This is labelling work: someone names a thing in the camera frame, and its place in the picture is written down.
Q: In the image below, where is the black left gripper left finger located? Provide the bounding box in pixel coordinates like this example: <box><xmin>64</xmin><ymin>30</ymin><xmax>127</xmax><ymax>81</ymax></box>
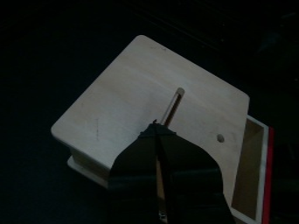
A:
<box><xmin>107</xmin><ymin>122</ymin><xmax>162</xmax><ymax>224</ymax></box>

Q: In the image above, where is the light wooden drawer box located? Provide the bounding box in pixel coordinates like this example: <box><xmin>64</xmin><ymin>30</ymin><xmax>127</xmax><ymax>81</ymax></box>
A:
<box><xmin>51</xmin><ymin>34</ymin><xmax>251</xmax><ymax>207</ymax></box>

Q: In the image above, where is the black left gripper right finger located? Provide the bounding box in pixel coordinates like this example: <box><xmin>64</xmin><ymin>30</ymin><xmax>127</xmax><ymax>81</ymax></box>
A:
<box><xmin>155</xmin><ymin>122</ymin><xmax>237</xmax><ymax>224</ymax></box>

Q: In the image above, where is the wooden drawer with red front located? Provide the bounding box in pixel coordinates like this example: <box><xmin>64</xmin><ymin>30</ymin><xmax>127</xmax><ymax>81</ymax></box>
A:
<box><xmin>230</xmin><ymin>115</ymin><xmax>277</xmax><ymax>224</ymax></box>

